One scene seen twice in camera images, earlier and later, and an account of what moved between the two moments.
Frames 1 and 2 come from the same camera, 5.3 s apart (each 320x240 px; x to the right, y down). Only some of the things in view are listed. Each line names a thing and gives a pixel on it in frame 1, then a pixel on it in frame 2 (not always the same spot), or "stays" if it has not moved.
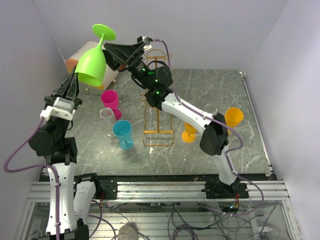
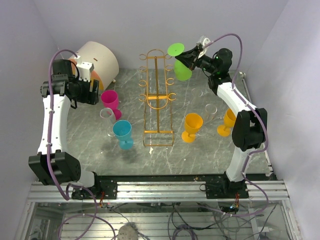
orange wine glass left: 189,134 stays
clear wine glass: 108,117 stays
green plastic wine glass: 91,66 → 182,72
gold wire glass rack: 158,130 stays
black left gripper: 73,92 → 91,97
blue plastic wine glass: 122,129 stays
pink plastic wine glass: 110,99 stays
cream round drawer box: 110,74 stays
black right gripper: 119,55 → 189,60
